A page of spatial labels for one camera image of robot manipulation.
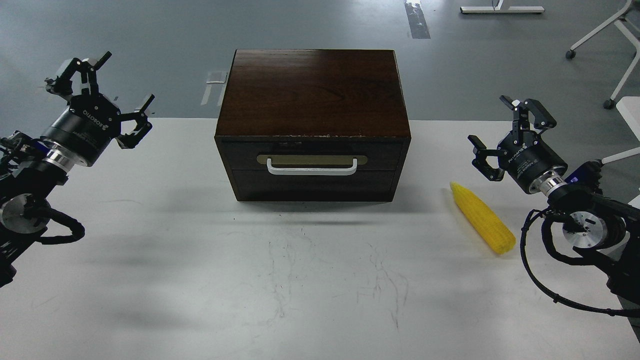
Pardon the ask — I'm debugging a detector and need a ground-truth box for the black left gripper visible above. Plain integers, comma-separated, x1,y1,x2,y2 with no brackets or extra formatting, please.
40,51,156,168

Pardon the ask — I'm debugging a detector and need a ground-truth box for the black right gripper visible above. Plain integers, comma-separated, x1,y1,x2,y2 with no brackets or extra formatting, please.
467,95,568,194

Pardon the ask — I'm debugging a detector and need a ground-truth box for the yellow corn cob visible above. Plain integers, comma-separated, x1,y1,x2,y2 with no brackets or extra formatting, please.
449,181,516,255

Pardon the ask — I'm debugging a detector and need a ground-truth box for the dark wooden drawer front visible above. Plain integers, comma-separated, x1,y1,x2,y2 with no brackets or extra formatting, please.
218,141,403,170

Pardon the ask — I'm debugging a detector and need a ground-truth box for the white drawer handle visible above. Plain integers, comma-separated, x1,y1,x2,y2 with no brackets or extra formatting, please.
266,158,358,176

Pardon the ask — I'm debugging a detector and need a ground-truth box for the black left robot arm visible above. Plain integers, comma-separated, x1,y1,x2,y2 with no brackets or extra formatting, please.
0,51,154,286

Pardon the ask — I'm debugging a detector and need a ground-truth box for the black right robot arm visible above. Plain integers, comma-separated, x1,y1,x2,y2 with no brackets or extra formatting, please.
468,95,640,318

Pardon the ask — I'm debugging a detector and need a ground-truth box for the dark wooden drawer cabinet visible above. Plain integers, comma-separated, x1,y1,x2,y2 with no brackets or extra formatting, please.
214,49,411,202

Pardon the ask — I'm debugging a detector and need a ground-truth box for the white desk foot bar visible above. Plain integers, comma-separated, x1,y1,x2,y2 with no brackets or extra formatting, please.
459,0,546,14

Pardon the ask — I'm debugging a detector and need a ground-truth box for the white rolling chair frame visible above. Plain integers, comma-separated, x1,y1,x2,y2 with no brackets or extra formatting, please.
565,0,640,110

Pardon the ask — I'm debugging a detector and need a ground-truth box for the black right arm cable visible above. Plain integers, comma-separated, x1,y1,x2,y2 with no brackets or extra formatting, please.
519,209,640,318

